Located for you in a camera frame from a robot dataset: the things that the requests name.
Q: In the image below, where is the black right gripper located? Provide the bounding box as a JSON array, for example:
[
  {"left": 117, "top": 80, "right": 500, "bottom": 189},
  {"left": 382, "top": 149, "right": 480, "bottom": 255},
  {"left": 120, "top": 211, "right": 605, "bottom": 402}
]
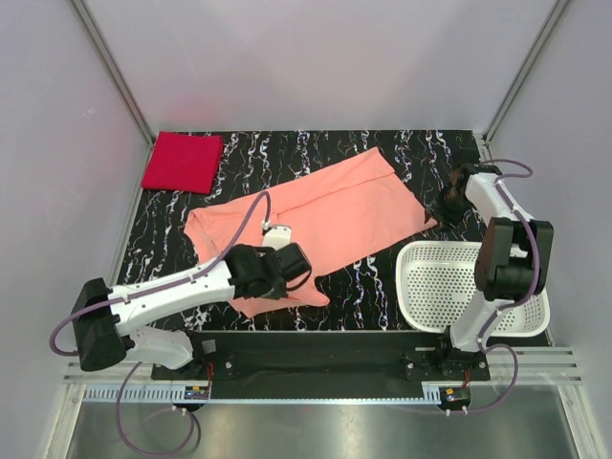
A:
[{"left": 424, "top": 183, "right": 473, "bottom": 233}]

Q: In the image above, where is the salmon pink t shirt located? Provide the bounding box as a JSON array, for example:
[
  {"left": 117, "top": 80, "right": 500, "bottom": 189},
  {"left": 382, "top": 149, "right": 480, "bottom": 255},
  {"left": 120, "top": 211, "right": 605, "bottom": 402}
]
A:
[{"left": 184, "top": 146, "right": 439, "bottom": 319}]

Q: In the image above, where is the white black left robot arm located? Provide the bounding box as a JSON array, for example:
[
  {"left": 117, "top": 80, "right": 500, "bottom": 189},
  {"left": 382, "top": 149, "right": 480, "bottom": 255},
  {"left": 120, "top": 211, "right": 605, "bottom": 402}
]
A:
[{"left": 72, "top": 243, "right": 312, "bottom": 379}]

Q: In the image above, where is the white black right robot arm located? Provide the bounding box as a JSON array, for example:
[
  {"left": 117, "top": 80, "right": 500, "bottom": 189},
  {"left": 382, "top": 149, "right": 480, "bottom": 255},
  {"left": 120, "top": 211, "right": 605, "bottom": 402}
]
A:
[{"left": 425, "top": 166, "right": 554, "bottom": 380}]

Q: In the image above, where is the white perforated plastic basket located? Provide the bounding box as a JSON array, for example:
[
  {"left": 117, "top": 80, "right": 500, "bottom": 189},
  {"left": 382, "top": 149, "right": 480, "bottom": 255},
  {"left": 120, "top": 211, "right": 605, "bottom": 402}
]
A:
[{"left": 395, "top": 241, "right": 551, "bottom": 339}]

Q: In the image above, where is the folded red t shirt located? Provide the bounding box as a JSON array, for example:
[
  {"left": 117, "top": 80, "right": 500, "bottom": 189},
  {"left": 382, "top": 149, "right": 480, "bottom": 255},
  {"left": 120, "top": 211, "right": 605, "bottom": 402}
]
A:
[{"left": 141, "top": 131, "right": 224, "bottom": 195}]

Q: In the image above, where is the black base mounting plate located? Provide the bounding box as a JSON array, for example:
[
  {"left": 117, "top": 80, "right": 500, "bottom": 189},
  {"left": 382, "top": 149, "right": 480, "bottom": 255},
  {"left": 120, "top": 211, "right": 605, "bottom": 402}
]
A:
[{"left": 152, "top": 331, "right": 491, "bottom": 395}]

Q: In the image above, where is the white slotted cable duct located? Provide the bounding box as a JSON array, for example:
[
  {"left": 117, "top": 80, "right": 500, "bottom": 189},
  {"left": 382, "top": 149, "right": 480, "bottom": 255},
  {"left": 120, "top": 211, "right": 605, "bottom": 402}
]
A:
[{"left": 84, "top": 383, "right": 441, "bottom": 405}]

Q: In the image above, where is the left aluminium frame post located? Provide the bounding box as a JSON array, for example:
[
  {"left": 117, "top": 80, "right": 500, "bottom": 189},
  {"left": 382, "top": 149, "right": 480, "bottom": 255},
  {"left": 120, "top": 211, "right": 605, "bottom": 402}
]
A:
[{"left": 67, "top": 0, "right": 156, "bottom": 148}]

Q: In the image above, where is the aluminium frame post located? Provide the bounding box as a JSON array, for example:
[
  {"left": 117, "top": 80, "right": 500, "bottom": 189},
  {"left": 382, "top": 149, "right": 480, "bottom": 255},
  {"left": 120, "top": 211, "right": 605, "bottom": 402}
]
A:
[
  {"left": 67, "top": 0, "right": 156, "bottom": 148},
  {"left": 482, "top": 0, "right": 573, "bottom": 147}
]

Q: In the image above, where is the right aluminium frame post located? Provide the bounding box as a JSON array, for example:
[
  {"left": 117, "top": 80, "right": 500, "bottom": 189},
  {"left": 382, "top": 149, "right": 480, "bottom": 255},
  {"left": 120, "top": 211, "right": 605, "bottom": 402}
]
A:
[{"left": 482, "top": 0, "right": 573, "bottom": 147}]

